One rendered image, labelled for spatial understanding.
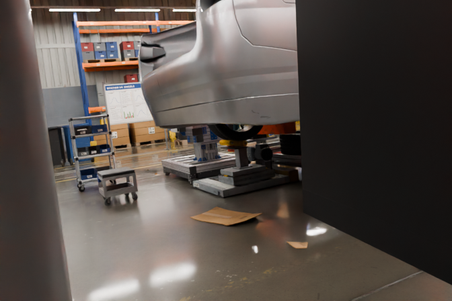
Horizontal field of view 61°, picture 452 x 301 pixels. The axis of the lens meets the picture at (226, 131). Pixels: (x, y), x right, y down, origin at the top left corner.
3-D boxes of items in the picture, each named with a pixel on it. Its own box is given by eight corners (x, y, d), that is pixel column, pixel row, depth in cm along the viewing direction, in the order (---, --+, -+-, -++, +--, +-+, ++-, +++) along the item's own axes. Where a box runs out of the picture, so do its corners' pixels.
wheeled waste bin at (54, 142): (38, 170, 878) (32, 129, 873) (44, 167, 940) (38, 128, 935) (63, 167, 892) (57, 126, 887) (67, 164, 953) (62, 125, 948)
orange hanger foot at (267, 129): (284, 134, 411) (280, 103, 410) (259, 134, 459) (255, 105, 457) (296, 132, 419) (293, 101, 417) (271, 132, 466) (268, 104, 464)
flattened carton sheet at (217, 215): (237, 228, 274) (237, 223, 273) (189, 218, 314) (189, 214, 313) (264, 216, 294) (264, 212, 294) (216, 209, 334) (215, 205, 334)
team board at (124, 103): (113, 159, 947) (102, 80, 937) (110, 158, 992) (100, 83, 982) (171, 150, 1009) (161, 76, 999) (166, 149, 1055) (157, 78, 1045)
